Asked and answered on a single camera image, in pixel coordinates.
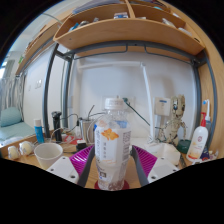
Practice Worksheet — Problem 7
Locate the white desk lamp bar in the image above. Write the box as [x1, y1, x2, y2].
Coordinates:
[77, 61, 157, 142]

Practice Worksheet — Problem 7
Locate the white red-pump lotion bottle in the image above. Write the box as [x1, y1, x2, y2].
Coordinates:
[185, 111, 210, 163]

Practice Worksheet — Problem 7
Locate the white cup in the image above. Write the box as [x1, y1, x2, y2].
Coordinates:
[33, 142, 64, 171]

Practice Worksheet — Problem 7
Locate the wooden shelf unit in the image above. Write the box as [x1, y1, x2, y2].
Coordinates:
[52, 0, 206, 57]

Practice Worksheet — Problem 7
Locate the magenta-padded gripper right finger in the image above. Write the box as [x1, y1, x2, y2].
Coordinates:
[129, 144, 181, 188]

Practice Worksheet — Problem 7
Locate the clear plastic drink bottle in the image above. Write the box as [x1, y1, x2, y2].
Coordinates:
[93, 96, 132, 192]

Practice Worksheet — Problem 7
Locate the plastic-wrapped round bun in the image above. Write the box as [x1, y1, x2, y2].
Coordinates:
[6, 145, 21, 161]
[18, 140, 35, 157]

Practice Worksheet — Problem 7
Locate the bed with teal sheet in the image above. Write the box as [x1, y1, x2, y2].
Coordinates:
[0, 121, 37, 144]

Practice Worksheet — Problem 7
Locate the teal pillow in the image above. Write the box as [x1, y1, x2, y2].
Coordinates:
[0, 106, 24, 128]

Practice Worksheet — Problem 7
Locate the black electric shaver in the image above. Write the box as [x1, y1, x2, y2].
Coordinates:
[51, 111, 64, 143]

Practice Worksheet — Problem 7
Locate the tree creature figurine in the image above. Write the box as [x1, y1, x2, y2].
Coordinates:
[157, 94, 188, 147]

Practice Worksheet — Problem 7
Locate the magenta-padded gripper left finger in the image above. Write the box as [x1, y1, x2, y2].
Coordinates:
[45, 144, 98, 188]

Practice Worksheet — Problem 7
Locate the long wooden wall shelf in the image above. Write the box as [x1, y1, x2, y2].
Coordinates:
[14, 19, 65, 76]

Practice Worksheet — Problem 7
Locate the white crumpled bag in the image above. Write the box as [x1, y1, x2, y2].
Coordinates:
[145, 141, 182, 165]

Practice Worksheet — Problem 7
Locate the grey metal frame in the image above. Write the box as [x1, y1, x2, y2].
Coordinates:
[41, 39, 218, 153]

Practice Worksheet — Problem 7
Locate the steel cup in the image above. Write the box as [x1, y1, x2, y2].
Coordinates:
[78, 116, 97, 146]

